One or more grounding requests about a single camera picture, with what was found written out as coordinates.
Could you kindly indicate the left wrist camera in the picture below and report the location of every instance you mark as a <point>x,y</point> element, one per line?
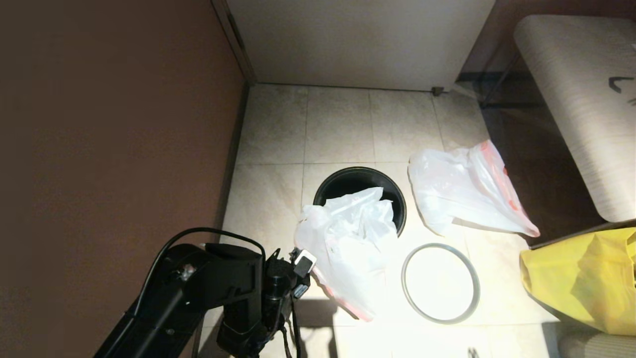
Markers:
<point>304,262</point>

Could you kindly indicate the dark door frame post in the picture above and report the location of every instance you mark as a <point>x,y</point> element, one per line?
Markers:
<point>233,30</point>

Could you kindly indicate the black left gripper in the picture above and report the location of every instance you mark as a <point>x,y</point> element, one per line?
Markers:
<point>278,288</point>

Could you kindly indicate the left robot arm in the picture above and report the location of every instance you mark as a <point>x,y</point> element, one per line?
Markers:
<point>208,278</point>

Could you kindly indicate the black metal table frame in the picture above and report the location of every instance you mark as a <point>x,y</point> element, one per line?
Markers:
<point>503,78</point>

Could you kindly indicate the white door panel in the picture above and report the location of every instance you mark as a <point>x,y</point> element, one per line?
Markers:
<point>357,44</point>

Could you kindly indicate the yellow plastic bag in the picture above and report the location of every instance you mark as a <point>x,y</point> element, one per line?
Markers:
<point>571,278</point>

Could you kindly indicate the black trash bin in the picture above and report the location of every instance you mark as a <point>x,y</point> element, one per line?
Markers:
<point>357,181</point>

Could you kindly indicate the small black door stop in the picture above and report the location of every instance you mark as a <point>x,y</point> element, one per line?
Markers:
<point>437,91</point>

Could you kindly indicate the beige wood-grain table top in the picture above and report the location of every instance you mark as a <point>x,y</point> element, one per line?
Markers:
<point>581,99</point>

